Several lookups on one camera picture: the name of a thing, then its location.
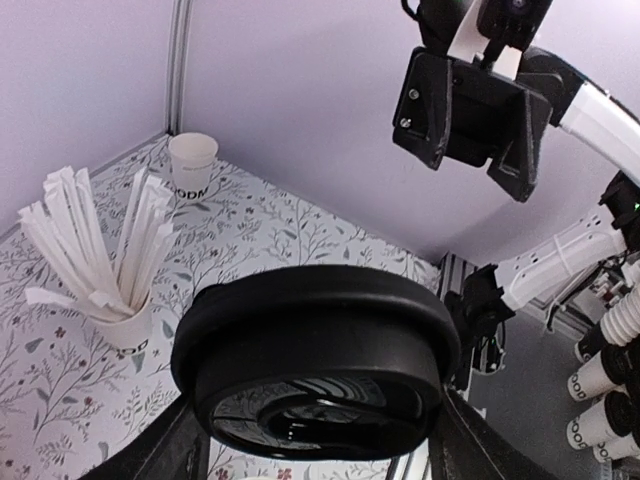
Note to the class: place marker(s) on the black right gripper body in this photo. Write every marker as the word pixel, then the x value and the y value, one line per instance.
pixel 479 96

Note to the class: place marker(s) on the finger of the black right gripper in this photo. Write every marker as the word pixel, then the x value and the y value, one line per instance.
pixel 423 115
pixel 514 167

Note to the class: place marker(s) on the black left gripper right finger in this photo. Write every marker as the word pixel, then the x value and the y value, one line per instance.
pixel 463 446

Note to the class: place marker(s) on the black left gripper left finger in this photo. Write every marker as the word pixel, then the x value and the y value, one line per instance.
pixel 173 446

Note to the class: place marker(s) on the black plastic cup lid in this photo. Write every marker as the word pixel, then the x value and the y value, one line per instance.
pixel 314 363

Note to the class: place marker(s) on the white cup holding straws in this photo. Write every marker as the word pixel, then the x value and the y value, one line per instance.
pixel 131 336

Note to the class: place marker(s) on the stacked cups with lids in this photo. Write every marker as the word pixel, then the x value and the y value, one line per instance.
pixel 609 427

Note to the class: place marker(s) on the white paper cup far corner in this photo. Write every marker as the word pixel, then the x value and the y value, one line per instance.
pixel 193 156

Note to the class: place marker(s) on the bundle of white wrapped straws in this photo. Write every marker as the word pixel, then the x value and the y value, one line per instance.
pixel 65 228

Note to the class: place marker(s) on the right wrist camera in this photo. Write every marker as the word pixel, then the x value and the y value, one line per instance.
pixel 494 34

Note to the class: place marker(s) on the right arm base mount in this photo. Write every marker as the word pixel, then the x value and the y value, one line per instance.
pixel 476 312

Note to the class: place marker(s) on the right aluminium frame post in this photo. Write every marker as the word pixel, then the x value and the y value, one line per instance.
pixel 176 65

